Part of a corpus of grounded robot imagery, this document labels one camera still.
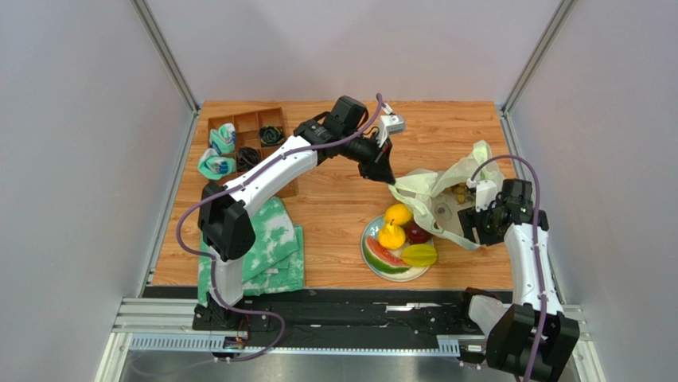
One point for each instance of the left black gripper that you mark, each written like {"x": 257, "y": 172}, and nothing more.
{"x": 378, "y": 166}

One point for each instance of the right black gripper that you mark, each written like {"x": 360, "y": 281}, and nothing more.
{"x": 471, "y": 225}

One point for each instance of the avocado print plastic bag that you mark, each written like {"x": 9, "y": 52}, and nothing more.
{"x": 430, "y": 195}

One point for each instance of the yellow fake lemon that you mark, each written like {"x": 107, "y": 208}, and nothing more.
{"x": 397, "y": 214}

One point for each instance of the dark red fake fruit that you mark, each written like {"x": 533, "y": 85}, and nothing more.
{"x": 415, "y": 234}

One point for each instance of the yellow fake pear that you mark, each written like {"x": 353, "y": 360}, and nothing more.
{"x": 391, "y": 236}

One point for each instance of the yellow green fake starfruit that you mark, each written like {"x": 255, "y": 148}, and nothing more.
{"x": 419, "y": 255}

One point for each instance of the fake watermelon slice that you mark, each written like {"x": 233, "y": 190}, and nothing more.
{"x": 381, "y": 258}

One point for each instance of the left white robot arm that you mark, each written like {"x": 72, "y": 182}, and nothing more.
{"x": 225, "y": 211}

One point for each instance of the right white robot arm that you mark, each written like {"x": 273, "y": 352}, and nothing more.
{"x": 532, "y": 338}

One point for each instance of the fake brown grapes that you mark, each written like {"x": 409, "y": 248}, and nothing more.
{"x": 460, "y": 193}

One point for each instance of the blue cream ceramic plate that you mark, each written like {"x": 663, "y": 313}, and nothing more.
{"x": 372, "y": 229}

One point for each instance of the dark green rolled sock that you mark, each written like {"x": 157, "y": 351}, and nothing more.
{"x": 271, "y": 136}

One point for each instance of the black rolled sock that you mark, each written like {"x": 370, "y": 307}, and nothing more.
{"x": 247, "y": 158}

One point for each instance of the wooden compartment tray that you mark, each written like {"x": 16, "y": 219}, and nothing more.
{"x": 247, "y": 127}

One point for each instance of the green white tie-dye cloth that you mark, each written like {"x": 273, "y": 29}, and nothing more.
{"x": 275, "y": 264}

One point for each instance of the teal white rolled sock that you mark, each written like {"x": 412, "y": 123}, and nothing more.
{"x": 223, "y": 139}

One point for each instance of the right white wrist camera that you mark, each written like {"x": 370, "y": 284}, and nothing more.
{"x": 485, "y": 193}

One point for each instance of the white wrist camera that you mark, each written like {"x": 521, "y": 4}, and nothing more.
{"x": 387, "y": 124}
{"x": 485, "y": 193}

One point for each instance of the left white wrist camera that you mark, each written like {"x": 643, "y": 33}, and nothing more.
{"x": 387, "y": 124}

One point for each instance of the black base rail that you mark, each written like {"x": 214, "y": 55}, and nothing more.
{"x": 344, "y": 319}

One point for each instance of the aluminium frame post right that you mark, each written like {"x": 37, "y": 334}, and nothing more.
{"x": 555, "y": 24}

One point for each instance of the aluminium frame post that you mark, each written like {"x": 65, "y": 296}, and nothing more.
{"x": 555, "y": 24}
{"x": 153, "y": 29}

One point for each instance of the aluminium frame post left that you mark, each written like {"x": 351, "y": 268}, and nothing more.
{"x": 153, "y": 29}

